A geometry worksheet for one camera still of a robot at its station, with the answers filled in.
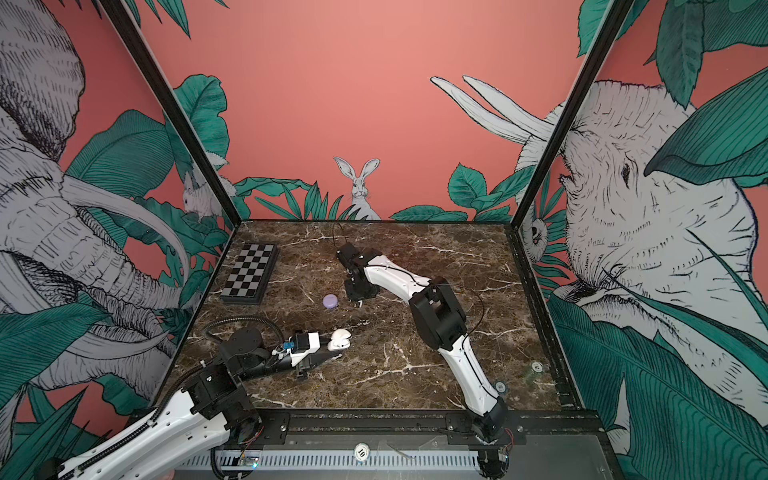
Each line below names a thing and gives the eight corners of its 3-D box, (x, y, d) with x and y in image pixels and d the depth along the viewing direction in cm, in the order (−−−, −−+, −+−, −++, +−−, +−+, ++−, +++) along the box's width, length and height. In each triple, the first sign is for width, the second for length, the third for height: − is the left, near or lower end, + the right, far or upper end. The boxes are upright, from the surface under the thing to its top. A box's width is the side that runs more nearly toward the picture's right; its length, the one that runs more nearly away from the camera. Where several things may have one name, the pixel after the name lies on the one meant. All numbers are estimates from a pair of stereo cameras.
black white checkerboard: (223, 305, 99) (218, 298, 95) (246, 250, 114) (242, 243, 111) (261, 305, 99) (257, 299, 96) (279, 250, 114) (275, 243, 111)
